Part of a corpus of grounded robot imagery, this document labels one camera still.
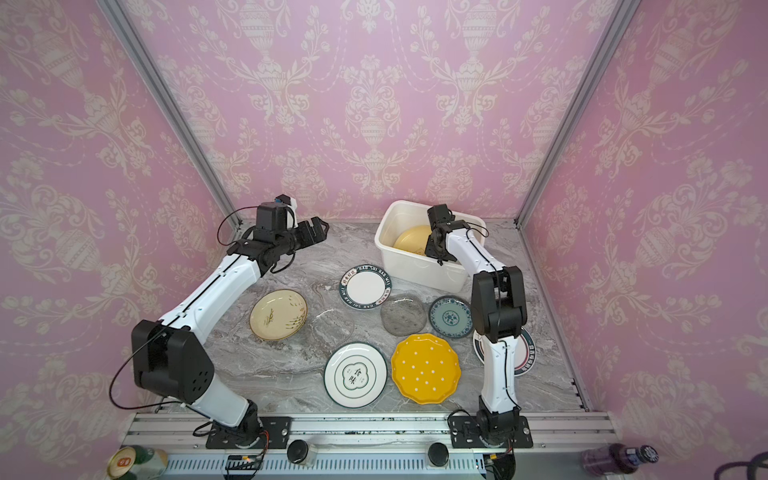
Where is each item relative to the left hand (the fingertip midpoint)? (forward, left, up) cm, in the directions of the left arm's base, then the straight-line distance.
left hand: (319, 230), depth 85 cm
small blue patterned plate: (-14, -40, -24) cm, 49 cm away
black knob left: (-51, -1, -15) cm, 53 cm away
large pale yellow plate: (+14, -29, -18) cm, 37 cm away
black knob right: (-51, -32, -21) cm, 64 cm away
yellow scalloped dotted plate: (-31, -31, -23) cm, 49 cm away
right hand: (+5, -37, -15) cm, 41 cm away
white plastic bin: (+1, -29, -19) cm, 35 cm away
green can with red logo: (-53, +32, -15) cm, 64 cm away
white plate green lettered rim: (-2, -12, -27) cm, 29 cm away
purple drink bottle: (-52, -70, -15) cm, 88 cm away
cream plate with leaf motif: (-15, +15, -24) cm, 32 cm away
